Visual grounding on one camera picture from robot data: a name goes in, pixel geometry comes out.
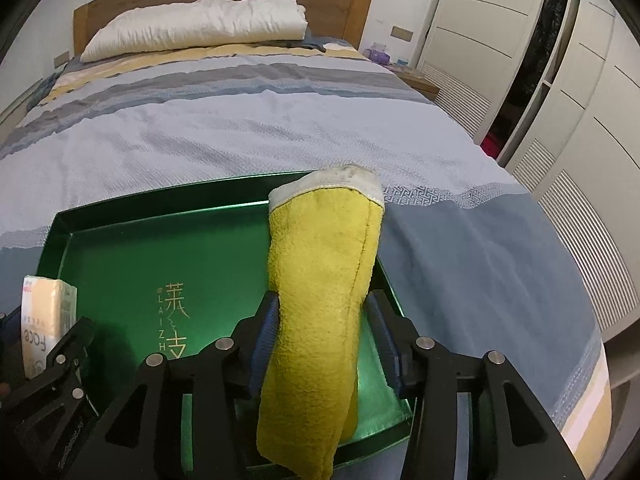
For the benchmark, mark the white pillow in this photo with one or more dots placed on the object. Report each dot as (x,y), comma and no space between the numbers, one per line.
(200,22)

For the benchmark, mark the wooden headboard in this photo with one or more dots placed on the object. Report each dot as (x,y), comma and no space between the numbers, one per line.
(340,5)

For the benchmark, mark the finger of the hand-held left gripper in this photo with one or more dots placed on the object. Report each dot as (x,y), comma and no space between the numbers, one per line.
(65,370)
(10,350)

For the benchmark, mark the wooden nightstand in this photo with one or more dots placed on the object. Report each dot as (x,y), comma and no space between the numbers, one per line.
(417,82)

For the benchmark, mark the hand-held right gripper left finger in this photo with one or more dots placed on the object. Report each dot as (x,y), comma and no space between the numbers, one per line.
(266,332)

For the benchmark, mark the purple tissue box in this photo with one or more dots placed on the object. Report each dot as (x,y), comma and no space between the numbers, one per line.
(377,53)

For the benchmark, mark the yellow tissue packet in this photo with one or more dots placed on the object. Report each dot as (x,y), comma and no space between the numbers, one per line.
(50,310)

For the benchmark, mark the green tray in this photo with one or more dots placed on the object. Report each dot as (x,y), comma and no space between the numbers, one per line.
(150,260)

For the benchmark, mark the white louvered wardrobe door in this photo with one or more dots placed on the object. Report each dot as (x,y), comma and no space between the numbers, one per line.
(590,135)

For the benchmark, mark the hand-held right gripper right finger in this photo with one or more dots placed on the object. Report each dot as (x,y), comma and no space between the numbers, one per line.
(387,345)

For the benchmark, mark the yellow towel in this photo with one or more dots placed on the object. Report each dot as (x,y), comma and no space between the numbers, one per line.
(320,285)

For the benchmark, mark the wall switch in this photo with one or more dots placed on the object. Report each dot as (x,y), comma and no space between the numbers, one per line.
(402,33)
(61,59)

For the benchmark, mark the striped bed sheet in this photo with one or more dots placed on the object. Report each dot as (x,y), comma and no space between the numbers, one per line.
(250,125)

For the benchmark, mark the dark hanging clothes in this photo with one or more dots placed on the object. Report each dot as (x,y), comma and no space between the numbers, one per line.
(542,35)

